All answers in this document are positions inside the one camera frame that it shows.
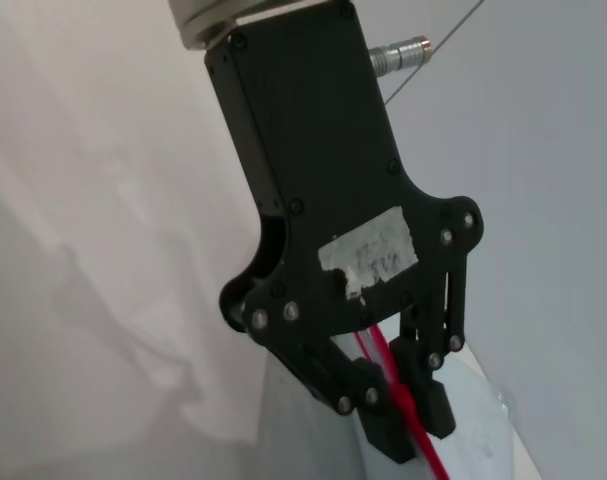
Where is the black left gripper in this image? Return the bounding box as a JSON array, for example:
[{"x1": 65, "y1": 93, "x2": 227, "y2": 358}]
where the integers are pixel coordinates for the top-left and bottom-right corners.
[{"x1": 205, "y1": 2, "x2": 485, "y2": 344}]

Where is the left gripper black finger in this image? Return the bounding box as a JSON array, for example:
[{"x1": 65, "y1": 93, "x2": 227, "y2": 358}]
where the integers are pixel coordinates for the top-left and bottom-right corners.
[
  {"x1": 388, "y1": 259, "x2": 468, "y2": 440},
  {"x1": 262, "y1": 334, "x2": 417, "y2": 464}
]

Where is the clear document bag red zip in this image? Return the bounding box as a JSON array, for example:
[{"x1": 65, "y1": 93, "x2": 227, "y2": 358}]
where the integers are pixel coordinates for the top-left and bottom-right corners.
[{"x1": 256, "y1": 323, "x2": 547, "y2": 480}]

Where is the torn white tape label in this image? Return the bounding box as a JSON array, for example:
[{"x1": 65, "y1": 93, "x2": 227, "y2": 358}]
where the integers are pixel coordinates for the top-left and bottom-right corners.
[{"x1": 316, "y1": 205, "x2": 418, "y2": 301}]

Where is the silver cable connector plug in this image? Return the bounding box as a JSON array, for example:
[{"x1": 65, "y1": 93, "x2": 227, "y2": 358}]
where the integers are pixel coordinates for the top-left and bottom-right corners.
[{"x1": 368, "y1": 33, "x2": 437, "y2": 76}]

